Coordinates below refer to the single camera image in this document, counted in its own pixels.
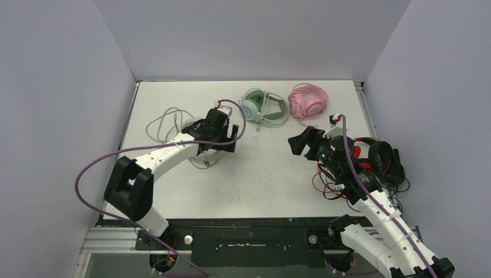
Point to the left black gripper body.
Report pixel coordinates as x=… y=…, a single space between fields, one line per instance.
x=221 y=136

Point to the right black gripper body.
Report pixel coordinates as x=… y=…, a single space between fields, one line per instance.
x=312 y=142

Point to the white gaming headset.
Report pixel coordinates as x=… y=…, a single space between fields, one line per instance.
x=181 y=119

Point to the mint green headphones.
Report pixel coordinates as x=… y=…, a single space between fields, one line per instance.
x=254 y=104

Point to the pink cat-ear headphones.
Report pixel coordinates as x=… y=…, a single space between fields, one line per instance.
x=306 y=100

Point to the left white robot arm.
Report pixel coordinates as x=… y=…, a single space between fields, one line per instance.
x=130 y=186

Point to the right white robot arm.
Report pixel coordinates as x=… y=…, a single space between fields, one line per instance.
x=399 y=252

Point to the red and black headphones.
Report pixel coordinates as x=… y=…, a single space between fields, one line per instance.
x=384 y=161

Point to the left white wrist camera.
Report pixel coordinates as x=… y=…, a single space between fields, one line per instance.
x=224 y=108

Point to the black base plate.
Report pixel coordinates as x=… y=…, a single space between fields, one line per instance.
x=262 y=242

